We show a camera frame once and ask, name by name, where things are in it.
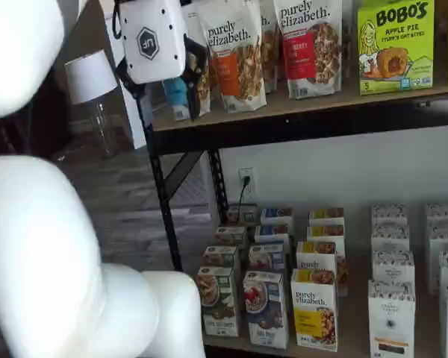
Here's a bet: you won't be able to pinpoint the blue flax plus oatmeal box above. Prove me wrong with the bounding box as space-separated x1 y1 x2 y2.
248 242 285 274
260 207 295 227
254 223 293 246
242 270 290 351

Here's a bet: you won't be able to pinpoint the white wall outlet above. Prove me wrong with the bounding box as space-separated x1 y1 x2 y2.
239 167 255 201

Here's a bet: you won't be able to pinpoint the green apple cinnamon oatmeal box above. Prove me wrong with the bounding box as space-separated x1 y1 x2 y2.
213 224 247 249
202 245 240 270
194 266 242 339
226 203 258 227

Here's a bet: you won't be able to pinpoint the yellow purely elizabeth box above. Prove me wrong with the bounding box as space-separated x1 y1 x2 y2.
290 268 339 353
296 240 348 298
306 224 346 259
308 207 346 227

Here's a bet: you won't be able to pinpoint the black power cord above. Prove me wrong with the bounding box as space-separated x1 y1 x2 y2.
237 175 252 224

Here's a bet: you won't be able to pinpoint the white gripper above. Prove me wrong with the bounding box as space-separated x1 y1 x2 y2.
115 0 209 128

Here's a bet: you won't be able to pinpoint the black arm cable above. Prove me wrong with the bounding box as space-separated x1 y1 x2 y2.
111 0 122 40

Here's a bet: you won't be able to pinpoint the granola bag red label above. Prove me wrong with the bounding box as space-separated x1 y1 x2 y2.
273 0 343 100

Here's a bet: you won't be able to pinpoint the granola bag blue label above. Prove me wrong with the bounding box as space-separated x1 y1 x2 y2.
162 0 212 122

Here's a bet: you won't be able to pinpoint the black metal shelf unit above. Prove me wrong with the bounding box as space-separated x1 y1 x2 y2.
136 84 448 358

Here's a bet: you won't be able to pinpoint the green Bobo's apple pie box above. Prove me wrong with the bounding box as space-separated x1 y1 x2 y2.
357 0 435 96

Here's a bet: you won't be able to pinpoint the white shade table lamp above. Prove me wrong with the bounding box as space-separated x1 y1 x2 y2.
64 49 119 158

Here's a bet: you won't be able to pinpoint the granola bag orange label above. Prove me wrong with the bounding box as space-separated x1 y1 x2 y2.
197 0 268 114
259 0 285 94

